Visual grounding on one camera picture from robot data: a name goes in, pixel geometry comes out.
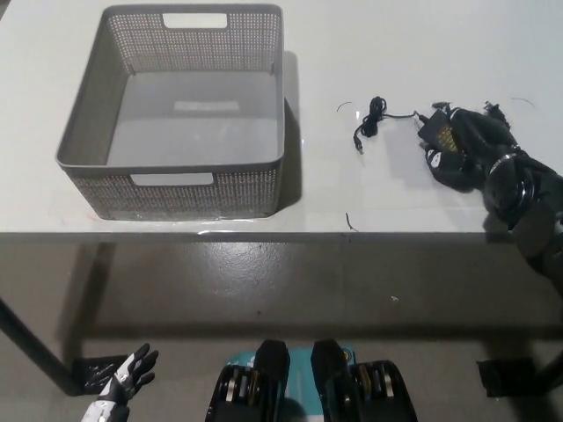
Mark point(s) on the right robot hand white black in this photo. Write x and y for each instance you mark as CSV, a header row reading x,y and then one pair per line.
x,y
479,140

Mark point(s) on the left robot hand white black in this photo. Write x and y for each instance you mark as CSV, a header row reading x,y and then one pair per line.
x,y
129,373

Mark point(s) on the black table foot plate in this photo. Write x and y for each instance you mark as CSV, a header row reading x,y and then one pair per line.
x,y
90,373
508,378

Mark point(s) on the black table leg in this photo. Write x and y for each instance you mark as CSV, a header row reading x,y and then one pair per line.
x,y
553,371
37,349

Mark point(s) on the grey perforated plastic basket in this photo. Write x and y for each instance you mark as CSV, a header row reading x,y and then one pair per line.
x,y
193,132

